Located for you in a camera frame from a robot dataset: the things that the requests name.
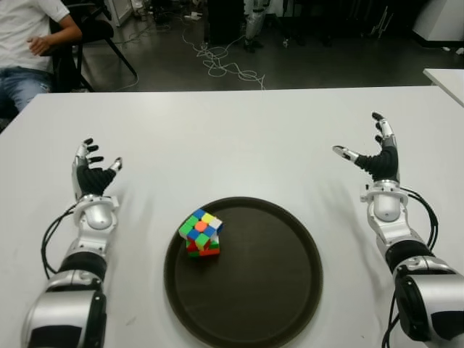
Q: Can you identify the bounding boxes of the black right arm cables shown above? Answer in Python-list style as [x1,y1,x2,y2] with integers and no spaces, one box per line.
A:
[380,186,442,348]

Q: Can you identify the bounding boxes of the black office chair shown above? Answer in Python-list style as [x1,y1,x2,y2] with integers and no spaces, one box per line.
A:
[49,0,138,94]

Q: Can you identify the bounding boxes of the tangled white floor cable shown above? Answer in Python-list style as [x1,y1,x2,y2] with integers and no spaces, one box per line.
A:
[181,25,268,90]

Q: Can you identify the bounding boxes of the white side table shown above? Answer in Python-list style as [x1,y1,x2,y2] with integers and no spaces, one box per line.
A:
[423,67,464,108]

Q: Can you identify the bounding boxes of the black cabinet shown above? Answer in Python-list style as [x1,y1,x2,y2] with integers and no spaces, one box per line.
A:
[206,0,247,44]

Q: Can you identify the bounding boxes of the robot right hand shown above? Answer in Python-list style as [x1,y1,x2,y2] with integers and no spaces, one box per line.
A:
[331,111,402,182]

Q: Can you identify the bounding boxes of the dark brown round plate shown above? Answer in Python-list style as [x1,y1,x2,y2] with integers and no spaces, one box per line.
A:
[163,196,324,348]

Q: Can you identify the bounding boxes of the seated person in white shirt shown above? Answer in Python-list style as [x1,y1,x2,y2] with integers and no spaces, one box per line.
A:
[0,0,83,113]

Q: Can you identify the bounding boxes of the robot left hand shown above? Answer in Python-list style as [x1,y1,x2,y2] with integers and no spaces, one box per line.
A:
[70,136,124,199]

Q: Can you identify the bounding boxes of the multicoloured Rubik's cube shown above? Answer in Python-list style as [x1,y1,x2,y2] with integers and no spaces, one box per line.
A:
[178,208,225,257]

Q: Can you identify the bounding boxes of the grey folding stand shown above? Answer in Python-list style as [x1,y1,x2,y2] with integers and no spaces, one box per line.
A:
[369,3,394,37]

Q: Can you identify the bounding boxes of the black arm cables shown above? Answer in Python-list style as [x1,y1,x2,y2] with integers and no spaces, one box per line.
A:
[41,202,79,280]
[380,186,442,348]

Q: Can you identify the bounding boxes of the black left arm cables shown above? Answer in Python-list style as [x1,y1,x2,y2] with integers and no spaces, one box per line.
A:
[41,202,79,280]

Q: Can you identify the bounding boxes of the white cabinet with dark base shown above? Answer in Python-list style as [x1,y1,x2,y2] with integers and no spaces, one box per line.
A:
[413,0,464,48]

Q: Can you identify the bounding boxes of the white framed glass cabinet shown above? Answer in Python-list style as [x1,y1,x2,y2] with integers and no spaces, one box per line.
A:
[108,0,133,26]

